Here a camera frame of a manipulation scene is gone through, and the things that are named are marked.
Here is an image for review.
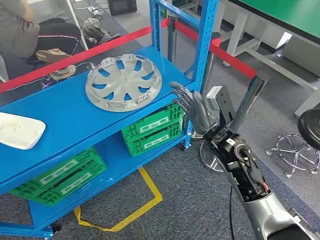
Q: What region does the grey bag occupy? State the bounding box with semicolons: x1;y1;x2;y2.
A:
82;18;121;46

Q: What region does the green plastic crate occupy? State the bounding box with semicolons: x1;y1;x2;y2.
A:
8;147;108;208
121;102;185;158

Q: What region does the green top workbench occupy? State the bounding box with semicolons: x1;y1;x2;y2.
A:
220;0;320;118

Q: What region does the black appliance box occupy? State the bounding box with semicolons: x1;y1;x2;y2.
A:
108;0;138;16

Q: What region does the wrist camera with black bracket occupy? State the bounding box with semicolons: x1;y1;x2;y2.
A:
206;85;236;129

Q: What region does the white plastic part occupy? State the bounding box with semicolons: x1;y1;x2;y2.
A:
0;111;47;151

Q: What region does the white power strip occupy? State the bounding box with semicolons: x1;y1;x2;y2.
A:
87;5;105;17

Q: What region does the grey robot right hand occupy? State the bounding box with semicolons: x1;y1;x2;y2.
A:
169;81;219;135

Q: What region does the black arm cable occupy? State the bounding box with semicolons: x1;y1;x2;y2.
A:
229;187;235;240

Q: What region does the red barrier belt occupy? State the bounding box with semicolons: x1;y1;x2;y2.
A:
0;18;169;94
174;20;257;80

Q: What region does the blue metal shelf rack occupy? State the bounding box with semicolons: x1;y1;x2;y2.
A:
0;0;220;240

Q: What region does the black stool with chrome base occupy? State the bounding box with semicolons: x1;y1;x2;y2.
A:
265;108;320;179

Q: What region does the person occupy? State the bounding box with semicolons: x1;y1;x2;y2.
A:
0;0;82;80

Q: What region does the silver plastic hubcap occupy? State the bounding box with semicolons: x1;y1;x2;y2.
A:
85;53;163;113

